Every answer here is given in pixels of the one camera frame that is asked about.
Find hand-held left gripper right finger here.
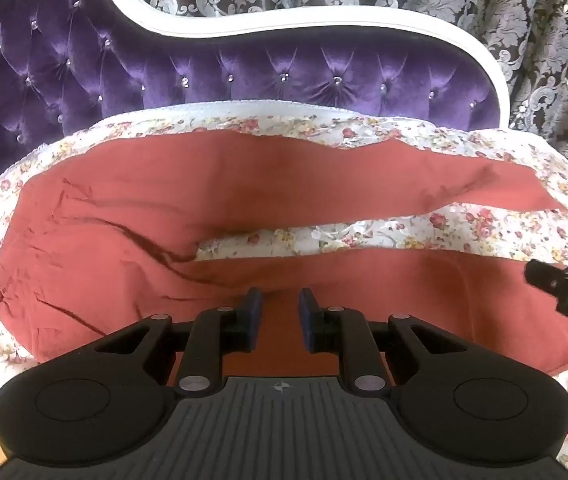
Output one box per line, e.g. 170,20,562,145
299,287,470,394

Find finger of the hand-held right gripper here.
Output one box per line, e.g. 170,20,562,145
524,259,568,306

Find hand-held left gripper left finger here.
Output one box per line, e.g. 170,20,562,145
84,287,265,398

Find rust red pants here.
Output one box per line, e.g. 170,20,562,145
0,130,568,376

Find floral printed blanket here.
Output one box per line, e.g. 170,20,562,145
0,101,568,480

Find brown damask curtain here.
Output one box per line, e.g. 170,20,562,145
119,0,568,181

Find purple tufted sofa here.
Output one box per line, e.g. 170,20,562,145
0,0,509,213

